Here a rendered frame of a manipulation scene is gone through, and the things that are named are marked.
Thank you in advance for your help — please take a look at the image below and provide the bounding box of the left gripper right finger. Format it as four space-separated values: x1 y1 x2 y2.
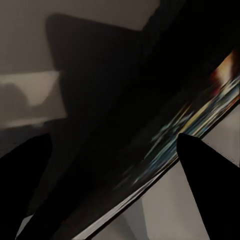
176 133 240 240

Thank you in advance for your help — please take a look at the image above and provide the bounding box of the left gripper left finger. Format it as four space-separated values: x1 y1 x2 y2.
0 133 53 240

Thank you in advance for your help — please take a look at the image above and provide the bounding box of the poster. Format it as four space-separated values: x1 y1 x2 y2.
16 0 240 240

